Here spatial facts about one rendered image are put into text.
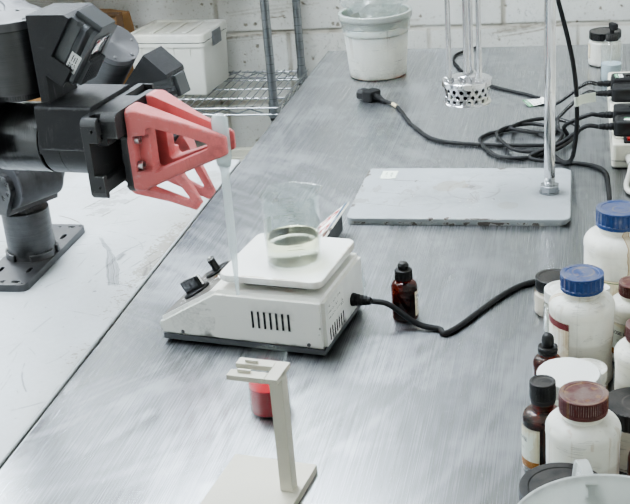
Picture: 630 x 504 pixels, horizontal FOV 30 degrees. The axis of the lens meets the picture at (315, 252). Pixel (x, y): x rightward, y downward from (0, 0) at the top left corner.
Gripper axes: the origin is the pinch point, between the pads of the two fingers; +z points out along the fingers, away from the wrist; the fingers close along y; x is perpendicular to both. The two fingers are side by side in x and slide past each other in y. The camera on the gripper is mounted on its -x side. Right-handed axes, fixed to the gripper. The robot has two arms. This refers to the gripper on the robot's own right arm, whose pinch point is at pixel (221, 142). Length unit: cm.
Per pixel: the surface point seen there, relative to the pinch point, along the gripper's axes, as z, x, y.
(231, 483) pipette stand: -2.7, 31.7, -0.6
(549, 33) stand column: 14, 10, 73
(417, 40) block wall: -58, 60, 268
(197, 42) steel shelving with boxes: -114, 50, 228
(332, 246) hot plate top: -4.3, 23.8, 33.8
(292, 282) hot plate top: -5.6, 24.0, 24.5
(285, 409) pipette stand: 3.2, 23.4, -0.5
